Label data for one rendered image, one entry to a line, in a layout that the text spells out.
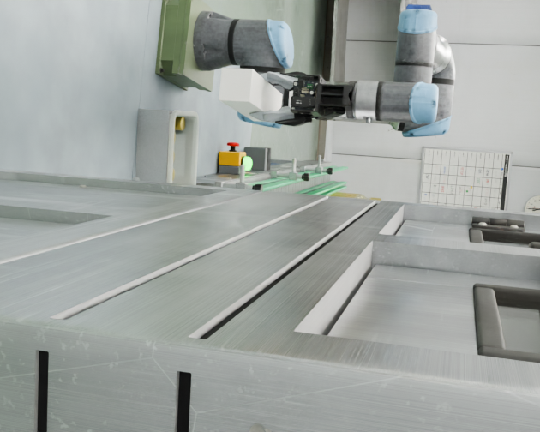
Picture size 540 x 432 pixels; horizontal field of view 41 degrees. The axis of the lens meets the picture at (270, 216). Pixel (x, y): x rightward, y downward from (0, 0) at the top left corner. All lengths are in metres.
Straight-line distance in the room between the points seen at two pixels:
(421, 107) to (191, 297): 1.05
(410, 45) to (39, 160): 0.74
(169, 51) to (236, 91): 0.50
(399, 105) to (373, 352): 1.10
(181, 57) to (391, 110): 0.64
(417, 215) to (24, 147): 0.73
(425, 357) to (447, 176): 7.48
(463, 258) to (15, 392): 0.38
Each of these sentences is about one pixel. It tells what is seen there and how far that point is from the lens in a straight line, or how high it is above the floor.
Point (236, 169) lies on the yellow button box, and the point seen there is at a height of 0.82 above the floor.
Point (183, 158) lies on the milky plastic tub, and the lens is 1.89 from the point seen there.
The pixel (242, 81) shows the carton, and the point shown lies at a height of 1.09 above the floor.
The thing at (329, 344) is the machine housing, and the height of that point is 1.45.
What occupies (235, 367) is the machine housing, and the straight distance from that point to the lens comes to 0.28.
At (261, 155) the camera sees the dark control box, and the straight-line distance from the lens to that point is 2.56.
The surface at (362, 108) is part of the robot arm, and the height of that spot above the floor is 1.31.
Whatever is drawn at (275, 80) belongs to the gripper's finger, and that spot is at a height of 1.13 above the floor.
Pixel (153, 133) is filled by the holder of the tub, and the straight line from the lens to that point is 1.75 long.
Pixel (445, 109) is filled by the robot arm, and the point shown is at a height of 1.45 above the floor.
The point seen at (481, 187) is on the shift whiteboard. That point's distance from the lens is 7.78.
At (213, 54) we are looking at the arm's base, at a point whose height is 0.87.
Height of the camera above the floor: 1.49
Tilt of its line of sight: 14 degrees down
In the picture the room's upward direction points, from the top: 95 degrees clockwise
